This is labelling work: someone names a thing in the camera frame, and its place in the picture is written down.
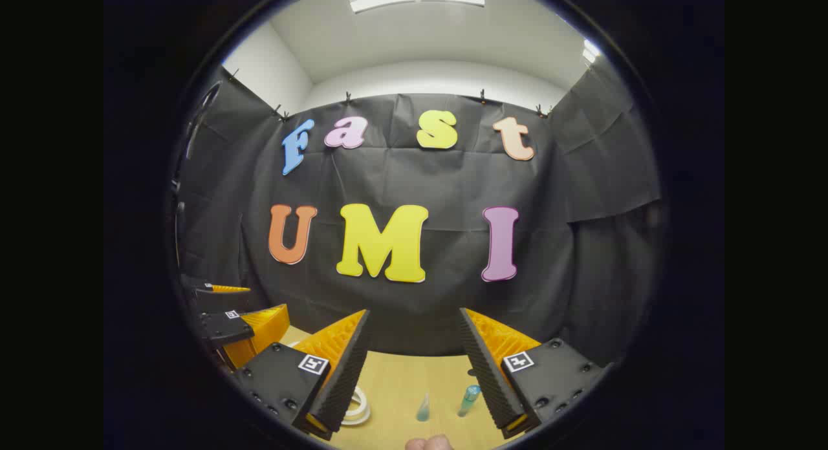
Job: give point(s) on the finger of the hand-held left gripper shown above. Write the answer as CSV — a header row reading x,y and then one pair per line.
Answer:
x,y
213,300
223,327

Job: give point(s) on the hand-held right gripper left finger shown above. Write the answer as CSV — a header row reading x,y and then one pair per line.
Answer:
x,y
346,372

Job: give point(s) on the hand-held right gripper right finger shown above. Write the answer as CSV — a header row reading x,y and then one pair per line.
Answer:
x,y
485,372

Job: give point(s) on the blue skin care bottle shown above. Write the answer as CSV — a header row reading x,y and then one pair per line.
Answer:
x,y
469,398

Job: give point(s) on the white suitcase with grey lining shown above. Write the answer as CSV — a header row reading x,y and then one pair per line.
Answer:
x,y
366,408

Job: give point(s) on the small pale blue tube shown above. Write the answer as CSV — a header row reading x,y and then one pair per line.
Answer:
x,y
424,411

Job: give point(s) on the black backdrop cloth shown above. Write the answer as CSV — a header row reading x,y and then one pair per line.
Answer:
x,y
420,308

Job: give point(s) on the small ceiling light panel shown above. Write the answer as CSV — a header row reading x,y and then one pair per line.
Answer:
x,y
590,51

